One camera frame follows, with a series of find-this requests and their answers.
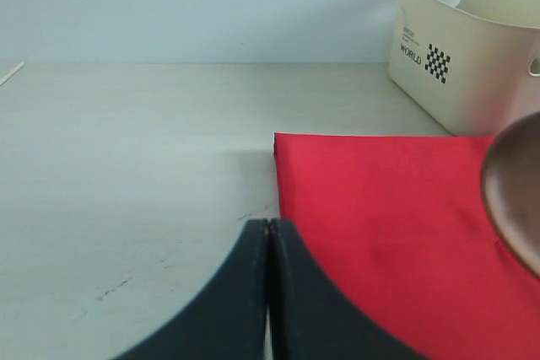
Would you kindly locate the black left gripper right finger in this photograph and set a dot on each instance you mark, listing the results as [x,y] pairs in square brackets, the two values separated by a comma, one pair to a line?
[309,316]

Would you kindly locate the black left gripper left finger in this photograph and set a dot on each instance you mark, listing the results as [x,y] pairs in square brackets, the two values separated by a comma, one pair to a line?
[227,318]

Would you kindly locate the brown wooden plate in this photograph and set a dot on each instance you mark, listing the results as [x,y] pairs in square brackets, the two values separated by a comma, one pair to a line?
[510,189]

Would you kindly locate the red table cloth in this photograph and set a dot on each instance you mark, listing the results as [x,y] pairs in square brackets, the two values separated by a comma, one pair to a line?
[398,224]

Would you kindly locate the cream plastic storage bin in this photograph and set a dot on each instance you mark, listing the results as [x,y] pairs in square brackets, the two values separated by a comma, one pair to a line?
[472,65]

